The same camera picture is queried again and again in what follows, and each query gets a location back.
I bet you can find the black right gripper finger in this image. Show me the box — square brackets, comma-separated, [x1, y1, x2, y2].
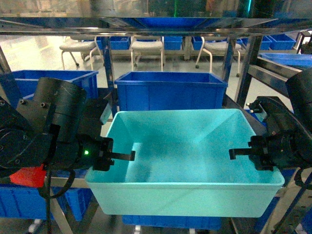
[229, 148, 253, 160]

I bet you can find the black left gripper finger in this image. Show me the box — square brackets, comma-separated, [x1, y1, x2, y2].
[111, 151, 136, 161]

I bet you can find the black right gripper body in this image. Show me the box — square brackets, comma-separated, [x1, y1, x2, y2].
[248, 96, 307, 170]

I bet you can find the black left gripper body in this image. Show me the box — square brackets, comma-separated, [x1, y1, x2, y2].
[73, 135, 115, 171]

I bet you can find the teal plastic bin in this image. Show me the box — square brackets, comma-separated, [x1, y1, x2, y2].
[85, 109, 285, 217]

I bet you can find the blue bin right shelf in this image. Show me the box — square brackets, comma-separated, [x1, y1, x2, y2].
[259, 53, 312, 69]

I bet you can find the blue bin shelf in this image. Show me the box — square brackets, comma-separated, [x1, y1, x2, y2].
[0, 70, 99, 103]
[259, 53, 312, 69]

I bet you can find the blue bin left shelf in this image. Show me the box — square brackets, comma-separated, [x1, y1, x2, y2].
[0, 70, 99, 103]

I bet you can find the stainless steel shelf rack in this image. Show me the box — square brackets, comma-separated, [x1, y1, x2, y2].
[0, 16, 312, 234]

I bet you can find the blue bin behind teal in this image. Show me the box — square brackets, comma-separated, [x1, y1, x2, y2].
[115, 71, 228, 111]

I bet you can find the blue bin lower middle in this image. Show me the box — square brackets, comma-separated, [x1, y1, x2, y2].
[122, 215, 221, 230]

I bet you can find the blue bin lower left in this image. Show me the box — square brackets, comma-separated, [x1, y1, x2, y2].
[0, 177, 92, 221]

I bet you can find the white chair left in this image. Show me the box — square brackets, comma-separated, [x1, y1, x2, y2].
[59, 36, 104, 70]

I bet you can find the white chair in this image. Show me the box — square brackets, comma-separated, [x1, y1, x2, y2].
[129, 36, 164, 72]
[193, 37, 227, 72]
[59, 36, 104, 70]

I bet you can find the white chair right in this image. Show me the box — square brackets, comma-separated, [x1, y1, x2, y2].
[193, 37, 227, 72]

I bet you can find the white chair middle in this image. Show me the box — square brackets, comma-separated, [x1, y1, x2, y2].
[129, 36, 164, 72]

